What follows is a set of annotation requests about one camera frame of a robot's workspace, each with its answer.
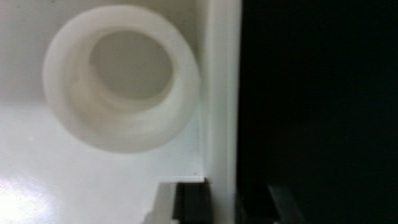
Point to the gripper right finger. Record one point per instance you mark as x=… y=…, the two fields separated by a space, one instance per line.
x=290 y=215

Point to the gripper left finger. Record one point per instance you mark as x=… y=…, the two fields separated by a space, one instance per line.
x=184 y=204

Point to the white square tabletop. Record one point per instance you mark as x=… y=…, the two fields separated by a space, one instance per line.
x=118 y=106

